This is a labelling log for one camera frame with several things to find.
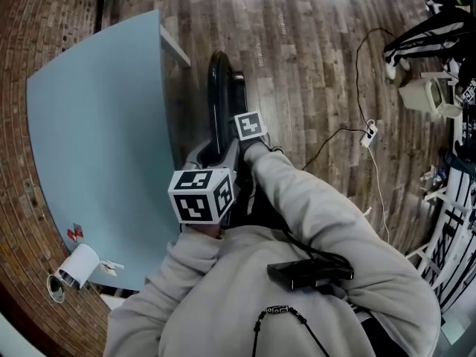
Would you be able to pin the black wall pipe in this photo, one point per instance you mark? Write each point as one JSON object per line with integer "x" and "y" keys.
{"x": 99, "y": 9}

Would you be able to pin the black chest-worn device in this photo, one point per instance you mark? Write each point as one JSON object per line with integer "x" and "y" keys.
{"x": 305, "y": 273}

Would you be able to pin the white folded card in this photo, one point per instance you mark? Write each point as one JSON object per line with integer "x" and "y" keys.
{"x": 109, "y": 267}

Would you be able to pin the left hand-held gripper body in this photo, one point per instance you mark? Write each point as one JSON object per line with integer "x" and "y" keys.
{"x": 197, "y": 199}

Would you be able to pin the person's left forearm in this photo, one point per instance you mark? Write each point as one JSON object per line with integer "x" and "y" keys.
{"x": 197, "y": 244}

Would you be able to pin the light blue table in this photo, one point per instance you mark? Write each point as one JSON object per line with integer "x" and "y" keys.
{"x": 100, "y": 143}

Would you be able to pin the person's right forearm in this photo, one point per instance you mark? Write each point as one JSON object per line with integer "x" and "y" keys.
{"x": 290, "y": 192}

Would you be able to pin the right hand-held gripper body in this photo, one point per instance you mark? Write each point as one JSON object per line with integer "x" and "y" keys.
{"x": 250, "y": 126}

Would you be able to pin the metal cup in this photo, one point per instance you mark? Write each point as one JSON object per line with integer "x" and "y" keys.
{"x": 56, "y": 290}

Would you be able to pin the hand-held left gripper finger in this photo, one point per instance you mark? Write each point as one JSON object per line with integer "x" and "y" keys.
{"x": 193, "y": 160}
{"x": 231, "y": 158}

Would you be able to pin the white desk black frame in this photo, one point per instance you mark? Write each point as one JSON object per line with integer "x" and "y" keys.
{"x": 455, "y": 184}

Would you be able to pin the red packet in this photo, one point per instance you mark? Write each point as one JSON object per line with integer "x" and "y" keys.
{"x": 78, "y": 230}
{"x": 71, "y": 234}

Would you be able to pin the white power strip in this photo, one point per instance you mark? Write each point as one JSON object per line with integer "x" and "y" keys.
{"x": 369, "y": 134}

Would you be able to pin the person's grey sweatshirt torso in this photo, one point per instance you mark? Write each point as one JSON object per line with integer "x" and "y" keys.
{"x": 223, "y": 311}

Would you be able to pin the white paper roll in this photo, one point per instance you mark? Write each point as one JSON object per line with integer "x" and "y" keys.
{"x": 80, "y": 264}

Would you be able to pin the beige trash bin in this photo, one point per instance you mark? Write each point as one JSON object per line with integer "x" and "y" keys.
{"x": 420, "y": 95}

